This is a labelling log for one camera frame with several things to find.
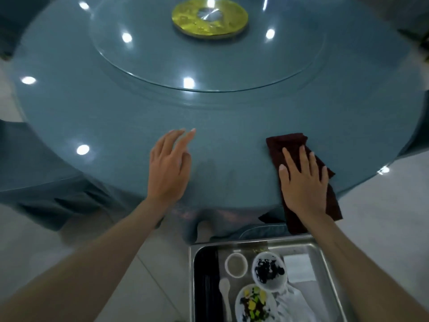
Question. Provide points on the dark red cleaning cloth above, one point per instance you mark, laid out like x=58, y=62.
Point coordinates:
x=288, y=142

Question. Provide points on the person's left thumb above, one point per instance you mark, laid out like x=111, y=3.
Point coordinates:
x=186, y=169

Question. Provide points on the gold turntable base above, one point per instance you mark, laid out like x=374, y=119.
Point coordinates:
x=187, y=20

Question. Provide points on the metal serving tray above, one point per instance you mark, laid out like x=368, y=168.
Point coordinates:
x=323, y=264

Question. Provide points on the small white cup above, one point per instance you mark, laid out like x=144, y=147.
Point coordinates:
x=236, y=264

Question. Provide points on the person's left forearm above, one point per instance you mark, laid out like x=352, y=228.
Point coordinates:
x=87, y=264

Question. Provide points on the white folded napkin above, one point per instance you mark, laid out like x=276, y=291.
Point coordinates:
x=299, y=268

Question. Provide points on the person's left middle finger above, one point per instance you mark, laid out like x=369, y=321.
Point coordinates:
x=175, y=139

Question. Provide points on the person's right hand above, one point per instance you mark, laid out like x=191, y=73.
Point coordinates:
x=305, y=192

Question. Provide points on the blue covered chair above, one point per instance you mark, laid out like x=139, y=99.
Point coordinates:
x=16, y=23

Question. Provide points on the person's right thumb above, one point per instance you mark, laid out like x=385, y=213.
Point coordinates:
x=283, y=179

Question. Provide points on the white ceramic spoon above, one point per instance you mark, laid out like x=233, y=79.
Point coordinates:
x=225, y=295

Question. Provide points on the round glass turntable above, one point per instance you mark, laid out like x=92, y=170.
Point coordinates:
x=157, y=50

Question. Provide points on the black chopsticks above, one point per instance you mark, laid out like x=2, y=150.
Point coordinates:
x=206, y=285

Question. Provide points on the white bowl with black food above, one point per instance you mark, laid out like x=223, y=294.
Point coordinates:
x=269, y=269

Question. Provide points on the person's left hand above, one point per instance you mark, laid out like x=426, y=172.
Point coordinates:
x=166, y=177

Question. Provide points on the white plate with leftovers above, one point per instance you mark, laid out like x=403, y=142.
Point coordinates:
x=254, y=305

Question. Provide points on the person's right little finger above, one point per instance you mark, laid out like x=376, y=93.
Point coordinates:
x=324, y=177

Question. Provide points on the blue tablecloth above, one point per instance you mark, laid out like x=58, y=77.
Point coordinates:
x=100, y=117

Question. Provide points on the person's right forearm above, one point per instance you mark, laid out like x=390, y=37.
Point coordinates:
x=362, y=271

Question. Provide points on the person's right middle finger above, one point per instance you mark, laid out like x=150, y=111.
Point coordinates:
x=304, y=160

